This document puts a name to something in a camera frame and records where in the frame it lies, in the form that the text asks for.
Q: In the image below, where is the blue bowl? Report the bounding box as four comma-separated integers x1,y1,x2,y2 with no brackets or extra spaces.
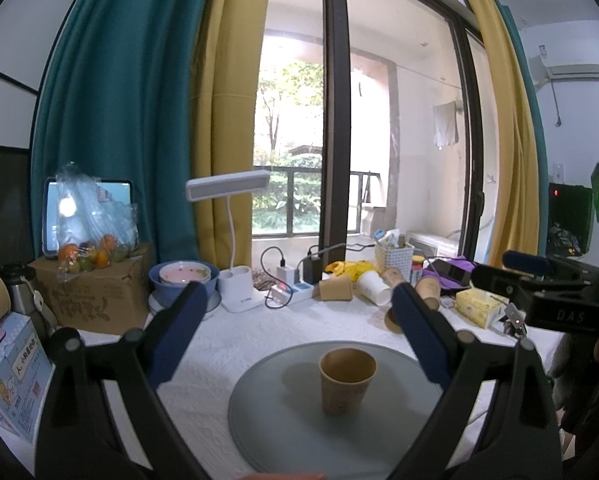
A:
149,260,219,299

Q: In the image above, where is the brown paper cup facing camera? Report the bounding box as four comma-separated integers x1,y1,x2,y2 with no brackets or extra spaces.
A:
384,308,403,334

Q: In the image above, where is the black window frame post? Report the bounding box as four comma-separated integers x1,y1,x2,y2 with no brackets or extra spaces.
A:
319,0,351,264

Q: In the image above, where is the white mesh basket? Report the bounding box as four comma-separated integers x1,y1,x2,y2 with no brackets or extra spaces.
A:
374,244,414,282

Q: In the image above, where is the purple cloth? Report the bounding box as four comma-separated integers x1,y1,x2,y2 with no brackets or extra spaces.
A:
422,257,476,295

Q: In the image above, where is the white paper cup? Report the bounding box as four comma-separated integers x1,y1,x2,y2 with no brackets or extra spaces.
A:
357,270,392,307

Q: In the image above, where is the teal curtain left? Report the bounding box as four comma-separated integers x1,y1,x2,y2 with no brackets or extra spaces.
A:
30,0,206,261

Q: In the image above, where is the white power strip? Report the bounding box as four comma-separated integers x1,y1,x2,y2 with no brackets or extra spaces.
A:
265,282,315,310

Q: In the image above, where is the yellow curtain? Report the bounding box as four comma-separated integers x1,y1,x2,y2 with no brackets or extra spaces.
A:
467,0,540,268
190,0,268,270

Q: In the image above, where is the black power adapter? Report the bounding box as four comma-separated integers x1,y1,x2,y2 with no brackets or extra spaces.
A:
303,256,322,285

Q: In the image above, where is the black monitor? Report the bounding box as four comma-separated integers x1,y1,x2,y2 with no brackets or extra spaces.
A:
547,183,593,258

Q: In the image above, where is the white charger plug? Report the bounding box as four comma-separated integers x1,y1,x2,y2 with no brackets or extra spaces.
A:
276,258,298,286

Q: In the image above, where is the steel thermos flask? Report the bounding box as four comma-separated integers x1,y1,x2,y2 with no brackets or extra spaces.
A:
0,262,57,337

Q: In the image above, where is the white plate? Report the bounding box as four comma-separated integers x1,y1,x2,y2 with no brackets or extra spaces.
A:
149,290,222,318

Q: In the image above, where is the hanging white towel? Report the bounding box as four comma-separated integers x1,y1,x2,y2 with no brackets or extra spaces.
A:
433,101,459,150

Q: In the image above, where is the cardboard box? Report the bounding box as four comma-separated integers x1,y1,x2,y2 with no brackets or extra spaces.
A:
30,243,153,335

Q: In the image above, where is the yellow curtain left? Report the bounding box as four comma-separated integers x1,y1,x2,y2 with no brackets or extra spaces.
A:
190,0,268,270

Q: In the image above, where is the brown paper cup upside down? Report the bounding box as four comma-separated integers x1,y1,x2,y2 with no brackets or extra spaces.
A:
415,276,441,311

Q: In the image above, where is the yellow plush toy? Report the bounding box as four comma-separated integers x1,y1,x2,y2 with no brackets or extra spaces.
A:
324,260,377,283

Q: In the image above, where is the pink bowl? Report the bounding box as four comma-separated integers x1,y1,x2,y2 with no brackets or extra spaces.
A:
158,261,212,285

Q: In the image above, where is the light blue carton box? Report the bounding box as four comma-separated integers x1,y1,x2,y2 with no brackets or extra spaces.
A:
0,312,52,442

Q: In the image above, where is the yellow curtain right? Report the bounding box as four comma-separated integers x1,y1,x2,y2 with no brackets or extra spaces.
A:
467,0,540,268

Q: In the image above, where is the brown paper cup with print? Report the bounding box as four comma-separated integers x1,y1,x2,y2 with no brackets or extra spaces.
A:
318,348,377,416

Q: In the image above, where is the teal curtain right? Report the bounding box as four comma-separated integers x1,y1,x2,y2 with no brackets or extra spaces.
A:
486,0,551,258

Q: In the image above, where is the plastic bag of fruit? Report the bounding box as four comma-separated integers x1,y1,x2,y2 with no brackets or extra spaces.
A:
57,162,139,276

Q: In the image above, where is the white air conditioner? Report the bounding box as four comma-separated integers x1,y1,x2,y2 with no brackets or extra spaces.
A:
527,39,599,90

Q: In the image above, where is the white desk lamp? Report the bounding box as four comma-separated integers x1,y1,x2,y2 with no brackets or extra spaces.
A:
186,170,270,313

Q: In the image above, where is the black phone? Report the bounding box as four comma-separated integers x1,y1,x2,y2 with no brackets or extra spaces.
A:
429,259,474,286

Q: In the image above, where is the yellow tissue pack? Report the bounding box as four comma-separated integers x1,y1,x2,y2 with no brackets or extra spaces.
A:
456,288,509,328

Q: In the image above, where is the brown paper cup rear right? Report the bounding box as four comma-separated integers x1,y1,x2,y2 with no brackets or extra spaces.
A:
381,266,407,289

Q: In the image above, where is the teal curtain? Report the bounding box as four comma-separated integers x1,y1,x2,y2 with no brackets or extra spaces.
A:
30,0,206,261
486,0,551,258

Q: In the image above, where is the brown paper cup behind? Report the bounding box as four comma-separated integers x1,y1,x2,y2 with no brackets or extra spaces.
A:
319,274,354,301

